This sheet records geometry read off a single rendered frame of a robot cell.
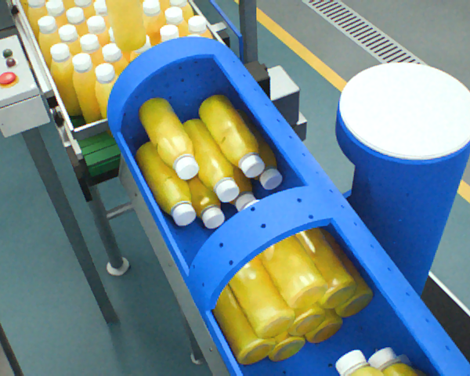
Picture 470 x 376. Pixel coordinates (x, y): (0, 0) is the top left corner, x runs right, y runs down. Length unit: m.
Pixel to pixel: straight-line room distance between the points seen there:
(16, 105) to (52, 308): 1.11
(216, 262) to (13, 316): 1.54
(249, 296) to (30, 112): 0.67
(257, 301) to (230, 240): 0.10
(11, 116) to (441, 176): 0.88
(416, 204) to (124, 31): 0.68
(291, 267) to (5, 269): 1.70
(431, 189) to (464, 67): 1.84
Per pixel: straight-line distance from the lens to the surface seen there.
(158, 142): 1.14
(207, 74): 1.23
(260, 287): 0.93
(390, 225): 1.39
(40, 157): 1.58
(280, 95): 1.58
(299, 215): 0.87
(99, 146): 1.46
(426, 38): 3.24
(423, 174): 1.26
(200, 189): 1.17
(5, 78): 1.37
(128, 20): 1.29
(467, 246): 2.42
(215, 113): 1.16
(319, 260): 0.95
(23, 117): 1.38
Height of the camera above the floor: 1.93
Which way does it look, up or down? 50 degrees down
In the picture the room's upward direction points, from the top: 4 degrees counter-clockwise
